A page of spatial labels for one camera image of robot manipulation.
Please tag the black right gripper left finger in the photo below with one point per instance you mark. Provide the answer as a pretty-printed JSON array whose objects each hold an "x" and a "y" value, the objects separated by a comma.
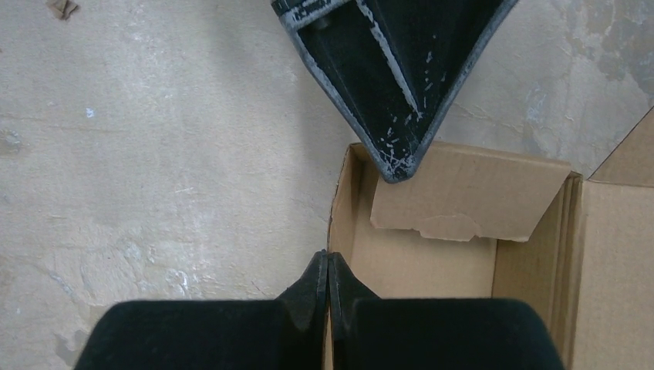
[{"x": 286, "y": 332}]

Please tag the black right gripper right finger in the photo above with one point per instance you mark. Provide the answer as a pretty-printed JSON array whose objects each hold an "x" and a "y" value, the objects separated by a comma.
[{"x": 370, "y": 332}]

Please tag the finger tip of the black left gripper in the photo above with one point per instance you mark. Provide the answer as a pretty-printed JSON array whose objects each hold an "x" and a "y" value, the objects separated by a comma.
[{"x": 392, "y": 68}]

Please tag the brown cardboard box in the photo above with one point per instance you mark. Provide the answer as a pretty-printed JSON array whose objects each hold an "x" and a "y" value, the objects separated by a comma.
[{"x": 478, "y": 223}]

